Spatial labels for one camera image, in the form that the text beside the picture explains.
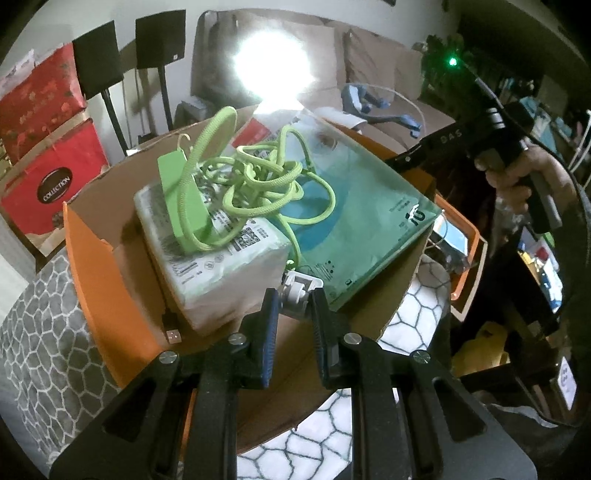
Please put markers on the beige sofa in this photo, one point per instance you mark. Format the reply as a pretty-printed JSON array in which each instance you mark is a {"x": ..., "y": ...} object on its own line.
[{"x": 339, "y": 53}]

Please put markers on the orange cardboard box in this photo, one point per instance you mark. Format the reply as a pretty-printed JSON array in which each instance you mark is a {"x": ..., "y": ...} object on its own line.
[{"x": 123, "y": 299}]

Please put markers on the red patterned gift box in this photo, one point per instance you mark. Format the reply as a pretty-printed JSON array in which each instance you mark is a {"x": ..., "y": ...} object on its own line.
[{"x": 37, "y": 97}]

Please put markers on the grey white patterned blanket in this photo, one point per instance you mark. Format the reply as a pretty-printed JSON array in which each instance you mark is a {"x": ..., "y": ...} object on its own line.
[{"x": 54, "y": 381}]

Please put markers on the left black speaker on stand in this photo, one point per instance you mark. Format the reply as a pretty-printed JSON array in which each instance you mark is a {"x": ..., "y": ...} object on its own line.
[{"x": 99, "y": 67}]

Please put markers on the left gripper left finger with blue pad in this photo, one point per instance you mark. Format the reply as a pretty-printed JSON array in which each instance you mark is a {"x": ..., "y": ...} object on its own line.
[{"x": 259, "y": 328}]

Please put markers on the person's right hand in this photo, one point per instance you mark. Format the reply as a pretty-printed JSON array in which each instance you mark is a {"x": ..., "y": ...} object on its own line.
[{"x": 513, "y": 194}]

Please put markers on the lime green power bank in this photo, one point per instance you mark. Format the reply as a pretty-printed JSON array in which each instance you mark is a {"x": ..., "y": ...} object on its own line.
[{"x": 188, "y": 215}]

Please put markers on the right black speaker on stand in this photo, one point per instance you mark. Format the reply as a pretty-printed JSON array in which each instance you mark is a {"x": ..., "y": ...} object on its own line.
[{"x": 160, "y": 40}]

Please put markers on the black speaker on stand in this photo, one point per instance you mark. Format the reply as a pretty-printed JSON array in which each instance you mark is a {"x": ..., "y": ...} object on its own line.
[
  {"x": 99, "y": 67},
  {"x": 160, "y": 40}
]

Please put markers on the green white rectangular box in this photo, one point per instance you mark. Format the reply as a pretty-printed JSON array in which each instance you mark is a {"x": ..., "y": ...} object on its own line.
[{"x": 213, "y": 288}]

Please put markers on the white charger plug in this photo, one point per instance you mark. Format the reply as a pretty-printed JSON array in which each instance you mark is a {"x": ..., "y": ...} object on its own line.
[{"x": 295, "y": 289}]

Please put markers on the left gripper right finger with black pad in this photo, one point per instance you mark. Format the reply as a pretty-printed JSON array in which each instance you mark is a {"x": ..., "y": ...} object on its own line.
[{"x": 337, "y": 361}]

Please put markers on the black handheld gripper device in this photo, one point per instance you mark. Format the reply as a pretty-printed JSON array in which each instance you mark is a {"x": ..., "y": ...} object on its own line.
[{"x": 483, "y": 125}]

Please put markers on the blue headset on sofa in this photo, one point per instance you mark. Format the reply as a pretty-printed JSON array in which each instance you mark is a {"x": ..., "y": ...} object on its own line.
[{"x": 373, "y": 103}]

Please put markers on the red Collection gift bag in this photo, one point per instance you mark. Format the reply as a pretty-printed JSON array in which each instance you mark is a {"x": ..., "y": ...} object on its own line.
[{"x": 33, "y": 200}]

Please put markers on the clear bag of face masks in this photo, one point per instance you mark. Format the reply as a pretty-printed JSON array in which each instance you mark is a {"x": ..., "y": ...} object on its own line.
[{"x": 377, "y": 215}]

